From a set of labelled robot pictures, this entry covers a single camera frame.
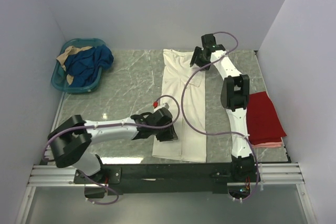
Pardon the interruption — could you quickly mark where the cream white t-shirt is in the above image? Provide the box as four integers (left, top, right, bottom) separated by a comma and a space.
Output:
152, 49, 207, 163

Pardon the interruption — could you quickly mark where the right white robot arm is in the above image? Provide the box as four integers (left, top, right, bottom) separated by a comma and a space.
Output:
190, 34, 255, 182

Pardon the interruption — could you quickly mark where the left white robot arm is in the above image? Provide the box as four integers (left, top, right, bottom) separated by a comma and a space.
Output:
48, 106, 178, 183

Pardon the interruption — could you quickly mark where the black base beam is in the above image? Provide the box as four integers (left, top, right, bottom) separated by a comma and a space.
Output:
73, 163, 263, 198

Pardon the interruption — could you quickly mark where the blue t-shirt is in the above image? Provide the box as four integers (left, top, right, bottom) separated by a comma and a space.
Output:
63, 45, 114, 88

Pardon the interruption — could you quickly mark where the folded red t-shirt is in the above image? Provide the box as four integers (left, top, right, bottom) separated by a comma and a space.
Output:
247, 91, 287, 144

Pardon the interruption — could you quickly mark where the teal plastic laundry basket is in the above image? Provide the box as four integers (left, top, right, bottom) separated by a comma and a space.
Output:
51, 38, 106, 93

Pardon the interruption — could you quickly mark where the tan t-shirt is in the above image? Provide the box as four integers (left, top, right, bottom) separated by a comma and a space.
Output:
57, 46, 93, 88

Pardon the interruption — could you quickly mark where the folded pink t-shirt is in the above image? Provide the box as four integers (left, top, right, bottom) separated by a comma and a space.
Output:
252, 141, 283, 148

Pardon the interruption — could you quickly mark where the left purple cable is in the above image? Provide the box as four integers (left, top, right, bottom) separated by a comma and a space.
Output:
43, 94, 184, 206

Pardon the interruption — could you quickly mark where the aluminium rail frame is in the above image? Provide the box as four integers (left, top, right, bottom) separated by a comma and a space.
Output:
14, 140, 318, 224

